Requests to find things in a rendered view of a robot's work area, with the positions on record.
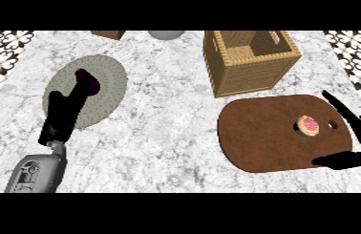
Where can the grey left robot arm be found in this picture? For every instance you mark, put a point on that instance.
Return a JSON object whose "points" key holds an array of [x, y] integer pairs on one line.
{"points": [[37, 172]]}

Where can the dark purple eggplant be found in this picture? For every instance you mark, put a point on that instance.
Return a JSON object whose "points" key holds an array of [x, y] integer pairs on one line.
{"points": [[91, 83]]}

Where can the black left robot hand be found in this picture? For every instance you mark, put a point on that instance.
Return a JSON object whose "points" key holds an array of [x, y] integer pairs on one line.
{"points": [[60, 116]]}

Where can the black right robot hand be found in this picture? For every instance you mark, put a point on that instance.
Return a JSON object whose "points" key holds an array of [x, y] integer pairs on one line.
{"points": [[345, 159]]}

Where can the grey round bowl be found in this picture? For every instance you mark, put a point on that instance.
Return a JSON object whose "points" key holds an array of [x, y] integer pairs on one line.
{"points": [[165, 34]]}

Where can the pink frosted cupcake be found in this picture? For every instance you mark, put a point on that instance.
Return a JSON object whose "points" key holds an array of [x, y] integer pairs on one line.
{"points": [[308, 125]]}

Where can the brown wooden block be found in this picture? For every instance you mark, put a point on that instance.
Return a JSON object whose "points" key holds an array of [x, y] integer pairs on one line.
{"points": [[109, 34]]}

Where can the brown wooden cutting board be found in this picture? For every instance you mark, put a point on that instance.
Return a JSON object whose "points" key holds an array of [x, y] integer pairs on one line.
{"points": [[273, 136]]}

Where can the square wicker basket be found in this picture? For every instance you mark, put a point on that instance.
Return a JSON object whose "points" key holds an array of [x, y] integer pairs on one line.
{"points": [[249, 66]]}

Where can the round grey woven placemat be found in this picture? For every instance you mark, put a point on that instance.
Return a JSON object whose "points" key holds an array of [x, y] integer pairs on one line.
{"points": [[105, 85]]}

